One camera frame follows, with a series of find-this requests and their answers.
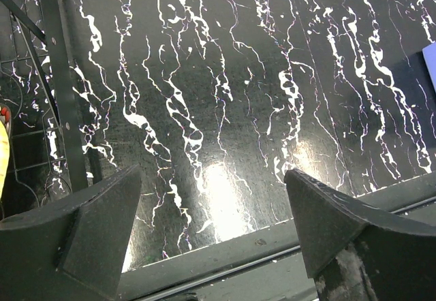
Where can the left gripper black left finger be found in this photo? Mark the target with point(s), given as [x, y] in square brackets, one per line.
[73, 248]

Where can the black wire dish rack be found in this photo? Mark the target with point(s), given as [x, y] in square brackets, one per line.
[40, 90]

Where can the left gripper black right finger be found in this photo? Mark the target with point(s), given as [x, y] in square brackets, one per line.
[355, 251]

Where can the purple translucent box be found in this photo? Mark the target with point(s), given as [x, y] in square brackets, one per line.
[429, 55]

